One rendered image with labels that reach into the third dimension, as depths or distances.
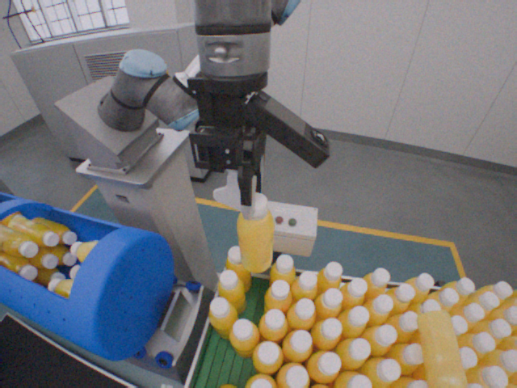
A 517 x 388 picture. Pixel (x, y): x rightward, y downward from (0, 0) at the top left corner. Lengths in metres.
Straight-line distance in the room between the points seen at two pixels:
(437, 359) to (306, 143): 0.44
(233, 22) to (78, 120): 0.64
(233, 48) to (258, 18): 0.03
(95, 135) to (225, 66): 0.59
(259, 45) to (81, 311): 0.47
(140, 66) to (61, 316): 0.57
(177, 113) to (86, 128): 0.28
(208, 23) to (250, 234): 0.30
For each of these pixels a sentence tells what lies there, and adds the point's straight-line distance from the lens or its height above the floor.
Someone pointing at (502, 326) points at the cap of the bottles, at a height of 1.08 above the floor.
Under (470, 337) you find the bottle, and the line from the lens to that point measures 0.71.
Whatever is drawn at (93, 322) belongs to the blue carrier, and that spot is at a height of 1.19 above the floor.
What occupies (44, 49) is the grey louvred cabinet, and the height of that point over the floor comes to 1.42.
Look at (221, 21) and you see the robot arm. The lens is 0.23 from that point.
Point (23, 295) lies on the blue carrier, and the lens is 0.61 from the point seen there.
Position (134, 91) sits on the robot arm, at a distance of 0.70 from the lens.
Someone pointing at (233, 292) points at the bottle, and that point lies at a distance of 0.56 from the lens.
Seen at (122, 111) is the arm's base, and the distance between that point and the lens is 0.76.
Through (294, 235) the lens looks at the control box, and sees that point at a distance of 0.60.
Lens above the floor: 1.57
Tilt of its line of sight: 44 degrees down
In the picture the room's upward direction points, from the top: straight up
